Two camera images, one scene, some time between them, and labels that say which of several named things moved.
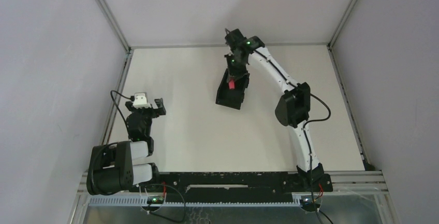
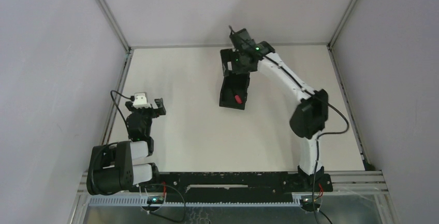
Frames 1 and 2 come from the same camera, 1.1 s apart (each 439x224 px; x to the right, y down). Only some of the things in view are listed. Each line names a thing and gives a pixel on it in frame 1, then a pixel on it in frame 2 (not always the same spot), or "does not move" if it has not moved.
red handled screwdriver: [231, 84] to [238, 99]
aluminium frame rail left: [102, 1] does not move
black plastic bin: [232, 98] does not move
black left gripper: [147, 112] does not move
